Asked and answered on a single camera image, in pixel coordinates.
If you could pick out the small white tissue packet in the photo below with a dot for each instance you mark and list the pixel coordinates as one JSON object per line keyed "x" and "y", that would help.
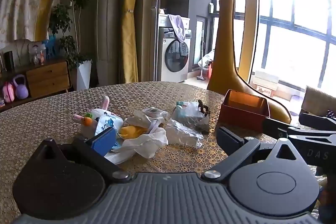
{"x": 153, "y": 111}

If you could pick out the white plastic bag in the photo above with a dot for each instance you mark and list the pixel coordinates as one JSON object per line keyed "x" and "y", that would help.
{"x": 149, "y": 142}

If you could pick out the yellow plush toy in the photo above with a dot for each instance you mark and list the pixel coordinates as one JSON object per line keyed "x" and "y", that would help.
{"x": 131, "y": 130}

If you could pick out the black speaker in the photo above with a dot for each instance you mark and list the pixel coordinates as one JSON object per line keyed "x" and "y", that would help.
{"x": 9, "y": 61}

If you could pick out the beige fabric chair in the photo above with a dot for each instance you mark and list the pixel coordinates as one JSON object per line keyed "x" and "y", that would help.
{"x": 320, "y": 100}

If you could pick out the clear plastic bag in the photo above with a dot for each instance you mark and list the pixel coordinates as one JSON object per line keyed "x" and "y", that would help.
{"x": 183, "y": 133}

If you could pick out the red stool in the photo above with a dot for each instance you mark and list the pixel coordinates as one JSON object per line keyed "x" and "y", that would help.
{"x": 210, "y": 70}

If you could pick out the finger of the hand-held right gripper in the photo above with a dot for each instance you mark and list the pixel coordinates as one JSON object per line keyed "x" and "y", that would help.
{"x": 277, "y": 128}
{"x": 317, "y": 120}

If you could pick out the blue toy box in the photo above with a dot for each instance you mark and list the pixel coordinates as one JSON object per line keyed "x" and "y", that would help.
{"x": 52, "y": 45}

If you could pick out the red printed box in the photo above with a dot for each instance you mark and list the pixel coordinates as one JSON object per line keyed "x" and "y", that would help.
{"x": 265, "y": 91}

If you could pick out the blue printed face mask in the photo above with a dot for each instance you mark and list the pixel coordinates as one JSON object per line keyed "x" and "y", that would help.
{"x": 107, "y": 121}

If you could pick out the dark window frame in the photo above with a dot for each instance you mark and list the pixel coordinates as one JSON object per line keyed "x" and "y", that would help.
{"x": 252, "y": 16}

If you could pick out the purple kettlebell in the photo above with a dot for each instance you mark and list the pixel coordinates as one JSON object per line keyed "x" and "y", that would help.
{"x": 21, "y": 91}

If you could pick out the red tin box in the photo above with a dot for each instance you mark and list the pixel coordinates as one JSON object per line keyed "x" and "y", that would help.
{"x": 236, "y": 116}

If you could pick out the white lace cloth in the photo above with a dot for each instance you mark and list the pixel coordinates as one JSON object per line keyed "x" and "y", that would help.
{"x": 18, "y": 3}

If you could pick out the teal white packet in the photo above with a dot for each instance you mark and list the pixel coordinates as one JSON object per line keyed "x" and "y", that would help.
{"x": 183, "y": 108}

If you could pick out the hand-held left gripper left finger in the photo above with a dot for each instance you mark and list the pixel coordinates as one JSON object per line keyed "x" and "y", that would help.
{"x": 103, "y": 141}

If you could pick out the silver washing machine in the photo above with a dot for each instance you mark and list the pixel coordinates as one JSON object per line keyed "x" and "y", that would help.
{"x": 173, "y": 58}

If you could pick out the white planter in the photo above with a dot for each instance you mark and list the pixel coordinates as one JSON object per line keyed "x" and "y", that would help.
{"x": 84, "y": 75}

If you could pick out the white bunny plush toy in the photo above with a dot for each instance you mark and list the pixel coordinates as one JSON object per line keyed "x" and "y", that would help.
{"x": 90, "y": 116}

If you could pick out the yellow cloth panel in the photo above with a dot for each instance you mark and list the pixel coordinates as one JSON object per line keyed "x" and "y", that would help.
{"x": 46, "y": 11}

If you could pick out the yellow giraffe statue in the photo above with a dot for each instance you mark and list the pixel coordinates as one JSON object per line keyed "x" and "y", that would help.
{"x": 225, "y": 56}

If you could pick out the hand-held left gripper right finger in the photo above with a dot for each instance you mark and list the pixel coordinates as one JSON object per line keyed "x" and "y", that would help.
{"x": 223, "y": 136}

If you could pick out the toy in clear box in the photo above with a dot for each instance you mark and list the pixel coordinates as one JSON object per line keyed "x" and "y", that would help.
{"x": 36, "y": 53}

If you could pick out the white stick vacuum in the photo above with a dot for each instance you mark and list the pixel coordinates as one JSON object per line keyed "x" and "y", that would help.
{"x": 202, "y": 56}

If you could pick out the purple cloth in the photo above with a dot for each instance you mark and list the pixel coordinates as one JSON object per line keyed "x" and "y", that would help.
{"x": 177, "y": 27}

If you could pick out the yellow curtain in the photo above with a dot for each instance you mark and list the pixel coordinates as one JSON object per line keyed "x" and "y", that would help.
{"x": 131, "y": 29}

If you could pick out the wooden cabinet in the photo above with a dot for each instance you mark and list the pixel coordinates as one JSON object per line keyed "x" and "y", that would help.
{"x": 47, "y": 79}

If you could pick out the white ribbed panel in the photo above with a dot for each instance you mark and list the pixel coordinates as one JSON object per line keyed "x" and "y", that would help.
{"x": 265, "y": 79}

